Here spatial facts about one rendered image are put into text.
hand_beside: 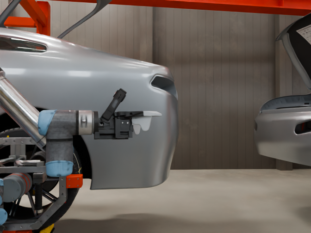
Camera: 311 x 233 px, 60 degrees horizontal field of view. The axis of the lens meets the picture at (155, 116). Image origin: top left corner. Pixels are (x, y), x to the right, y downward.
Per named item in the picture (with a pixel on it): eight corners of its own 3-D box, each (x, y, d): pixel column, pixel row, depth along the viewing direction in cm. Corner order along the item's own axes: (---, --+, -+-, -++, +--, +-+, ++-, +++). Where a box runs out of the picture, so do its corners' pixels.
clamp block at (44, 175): (47, 179, 147) (47, 169, 147) (42, 183, 138) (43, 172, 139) (37, 179, 147) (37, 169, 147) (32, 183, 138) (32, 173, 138)
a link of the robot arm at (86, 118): (78, 112, 86) (78, 107, 78) (93, 112, 87) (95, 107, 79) (78, 136, 84) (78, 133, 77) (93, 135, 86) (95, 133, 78)
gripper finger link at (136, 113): (147, 118, 83) (122, 120, 86) (147, 112, 83) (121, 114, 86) (141, 116, 79) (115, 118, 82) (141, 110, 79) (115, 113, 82)
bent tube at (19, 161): (51, 161, 161) (51, 143, 161) (42, 167, 142) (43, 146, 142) (20, 162, 158) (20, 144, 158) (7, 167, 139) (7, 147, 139)
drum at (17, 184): (34, 193, 165) (34, 169, 165) (21, 203, 144) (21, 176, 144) (9, 193, 163) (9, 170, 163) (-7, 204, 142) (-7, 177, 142)
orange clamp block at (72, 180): (68, 185, 169) (83, 185, 170) (65, 188, 161) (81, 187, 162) (68, 174, 169) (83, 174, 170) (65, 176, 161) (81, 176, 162)
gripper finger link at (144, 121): (162, 130, 81) (134, 132, 84) (162, 111, 82) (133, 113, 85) (159, 129, 78) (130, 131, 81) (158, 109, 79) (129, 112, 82)
